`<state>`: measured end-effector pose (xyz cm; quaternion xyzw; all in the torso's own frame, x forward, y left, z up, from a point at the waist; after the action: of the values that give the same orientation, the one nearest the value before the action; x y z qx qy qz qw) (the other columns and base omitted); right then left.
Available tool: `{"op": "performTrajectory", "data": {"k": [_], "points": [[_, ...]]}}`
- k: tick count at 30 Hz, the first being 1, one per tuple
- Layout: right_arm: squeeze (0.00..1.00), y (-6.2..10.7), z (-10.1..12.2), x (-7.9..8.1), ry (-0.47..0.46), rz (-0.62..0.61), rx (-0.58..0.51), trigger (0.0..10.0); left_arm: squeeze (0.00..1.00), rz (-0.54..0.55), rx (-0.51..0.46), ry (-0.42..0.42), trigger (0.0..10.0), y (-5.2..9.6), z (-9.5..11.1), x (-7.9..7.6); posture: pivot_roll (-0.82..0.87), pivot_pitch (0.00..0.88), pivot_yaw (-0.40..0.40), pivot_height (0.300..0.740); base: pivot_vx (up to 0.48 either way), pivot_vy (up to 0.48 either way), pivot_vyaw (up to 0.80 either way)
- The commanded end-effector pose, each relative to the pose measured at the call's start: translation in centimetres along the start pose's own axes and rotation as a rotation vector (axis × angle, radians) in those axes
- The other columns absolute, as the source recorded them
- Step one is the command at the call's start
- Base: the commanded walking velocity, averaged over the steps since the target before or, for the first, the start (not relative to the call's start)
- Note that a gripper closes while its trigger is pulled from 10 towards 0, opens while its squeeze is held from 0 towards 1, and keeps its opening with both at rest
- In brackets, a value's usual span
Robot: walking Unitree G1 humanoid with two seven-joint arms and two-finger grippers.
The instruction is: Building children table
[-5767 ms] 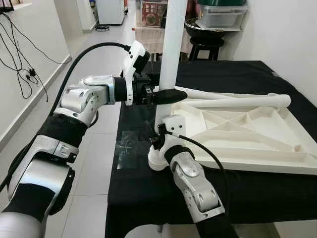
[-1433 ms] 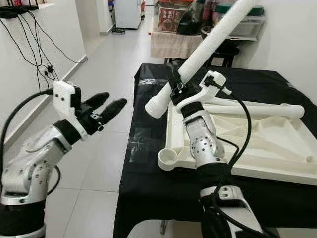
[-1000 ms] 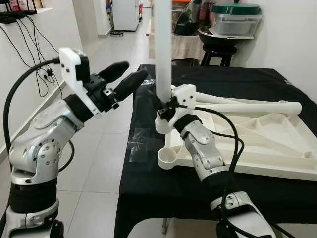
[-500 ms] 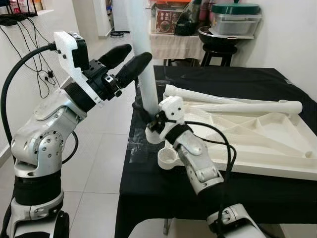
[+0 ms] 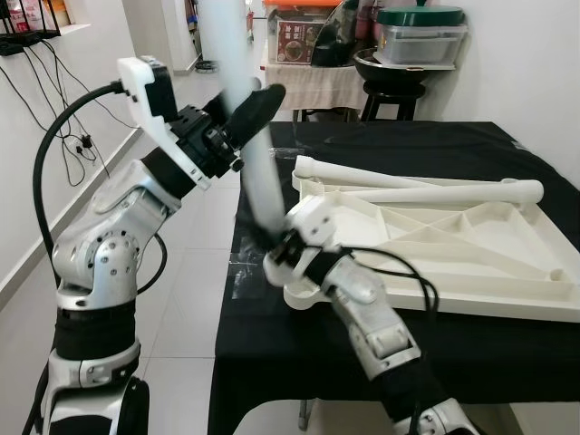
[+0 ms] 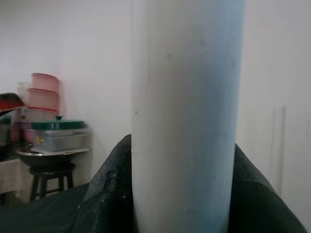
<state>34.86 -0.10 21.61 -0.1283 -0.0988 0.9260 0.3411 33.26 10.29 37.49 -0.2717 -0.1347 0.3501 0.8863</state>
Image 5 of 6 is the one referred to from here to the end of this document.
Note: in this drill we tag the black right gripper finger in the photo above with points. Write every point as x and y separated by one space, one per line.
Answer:
263 234

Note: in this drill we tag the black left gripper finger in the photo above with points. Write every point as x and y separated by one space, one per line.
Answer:
220 104
256 113

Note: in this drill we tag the white plastic children table top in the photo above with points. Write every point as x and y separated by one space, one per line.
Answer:
489 254

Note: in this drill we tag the beige table cloth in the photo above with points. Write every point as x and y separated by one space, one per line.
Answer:
308 86

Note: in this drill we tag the orange lid storage box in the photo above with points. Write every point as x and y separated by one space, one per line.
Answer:
294 41

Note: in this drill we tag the black bag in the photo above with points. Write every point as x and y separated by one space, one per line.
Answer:
340 41

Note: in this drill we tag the black wok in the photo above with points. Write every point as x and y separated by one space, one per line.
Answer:
390 77

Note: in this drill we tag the grey metal table leg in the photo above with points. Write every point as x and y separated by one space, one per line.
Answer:
304 415

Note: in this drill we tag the green lid clear container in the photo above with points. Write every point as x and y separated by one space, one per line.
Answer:
421 45

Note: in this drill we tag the black tablecloth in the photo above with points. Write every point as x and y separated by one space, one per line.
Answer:
453 353

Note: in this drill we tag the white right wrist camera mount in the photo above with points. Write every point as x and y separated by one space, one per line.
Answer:
313 216

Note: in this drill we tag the black wall plug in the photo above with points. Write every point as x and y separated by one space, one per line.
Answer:
86 142

